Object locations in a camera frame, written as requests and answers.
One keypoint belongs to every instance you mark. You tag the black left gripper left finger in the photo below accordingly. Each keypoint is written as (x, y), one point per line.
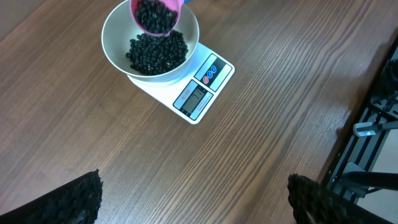
(78, 201)

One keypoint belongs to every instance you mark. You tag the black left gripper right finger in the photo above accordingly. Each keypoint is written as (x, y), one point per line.
(312, 203)

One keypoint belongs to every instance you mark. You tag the pink scoop with blue handle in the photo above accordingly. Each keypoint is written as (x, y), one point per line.
(175, 5)

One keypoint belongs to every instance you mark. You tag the white digital kitchen scale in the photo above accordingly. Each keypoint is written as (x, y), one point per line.
(192, 95)

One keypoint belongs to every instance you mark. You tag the black beans in bowl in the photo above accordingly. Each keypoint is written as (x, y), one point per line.
(157, 55)

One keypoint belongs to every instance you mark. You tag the white bowl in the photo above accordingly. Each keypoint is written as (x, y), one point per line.
(119, 28)

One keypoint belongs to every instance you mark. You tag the black beans in scoop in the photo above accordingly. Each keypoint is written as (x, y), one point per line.
(155, 17)

